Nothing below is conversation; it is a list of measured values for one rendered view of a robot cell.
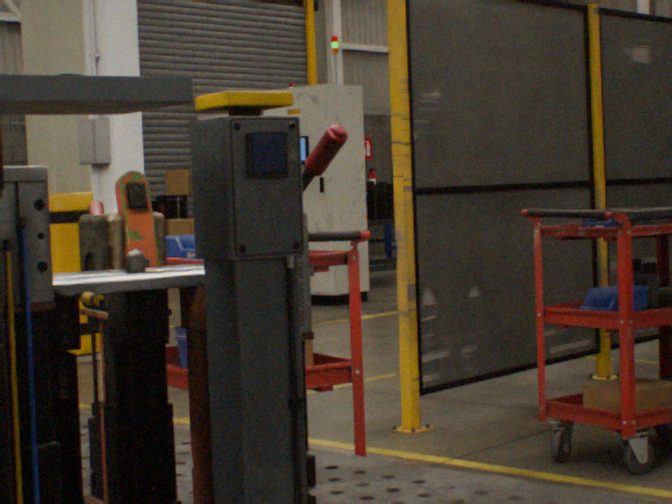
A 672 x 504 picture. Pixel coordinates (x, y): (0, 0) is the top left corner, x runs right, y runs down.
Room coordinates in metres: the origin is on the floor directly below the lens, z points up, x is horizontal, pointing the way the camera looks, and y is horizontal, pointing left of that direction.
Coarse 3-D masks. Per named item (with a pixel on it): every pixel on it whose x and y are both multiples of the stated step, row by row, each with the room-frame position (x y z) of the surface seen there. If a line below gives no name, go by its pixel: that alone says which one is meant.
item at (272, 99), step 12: (204, 96) 1.01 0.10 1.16; (216, 96) 0.99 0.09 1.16; (228, 96) 0.98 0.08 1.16; (240, 96) 0.98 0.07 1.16; (252, 96) 0.99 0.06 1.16; (264, 96) 0.99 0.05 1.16; (276, 96) 1.00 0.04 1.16; (288, 96) 1.00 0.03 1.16; (204, 108) 1.01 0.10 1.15; (216, 108) 1.00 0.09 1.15; (228, 108) 1.00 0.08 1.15; (240, 108) 1.00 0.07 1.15; (252, 108) 1.01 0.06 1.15; (264, 108) 1.02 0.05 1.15
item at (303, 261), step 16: (304, 224) 1.19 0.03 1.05; (304, 240) 1.19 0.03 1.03; (304, 256) 1.19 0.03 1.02; (304, 272) 1.19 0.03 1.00; (304, 288) 1.19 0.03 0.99; (304, 304) 1.19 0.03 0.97; (304, 320) 1.19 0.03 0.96; (304, 336) 1.19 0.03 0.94; (304, 352) 1.20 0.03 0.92; (304, 368) 1.20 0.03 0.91; (304, 384) 1.20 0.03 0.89; (304, 400) 1.20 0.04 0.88; (304, 416) 1.20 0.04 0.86
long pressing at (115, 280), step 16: (80, 272) 1.36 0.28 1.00; (96, 272) 1.35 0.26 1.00; (112, 272) 1.34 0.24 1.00; (144, 272) 1.32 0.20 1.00; (160, 272) 1.25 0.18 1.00; (176, 272) 1.25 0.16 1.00; (192, 272) 1.26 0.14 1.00; (64, 288) 1.18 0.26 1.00; (80, 288) 1.19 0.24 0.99; (96, 288) 1.20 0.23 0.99; (112, 288) 1.21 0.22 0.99; (128, 288) 1.22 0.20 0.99; (144, 288) 1.23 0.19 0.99; (160, 288) 1.23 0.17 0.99
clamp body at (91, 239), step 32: (96, 224) 1.48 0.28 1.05; (160, 224) 1.48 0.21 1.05; (96, 256) 1.48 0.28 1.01; (160, 256) 1.48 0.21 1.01; (96, 320) 1.50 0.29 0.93; (96, 352) 1.53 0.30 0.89; (96, 384) 1.53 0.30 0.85; (96, 416) 1.52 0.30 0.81; (96, 448) 1.51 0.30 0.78; (96, 480) 1.51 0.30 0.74
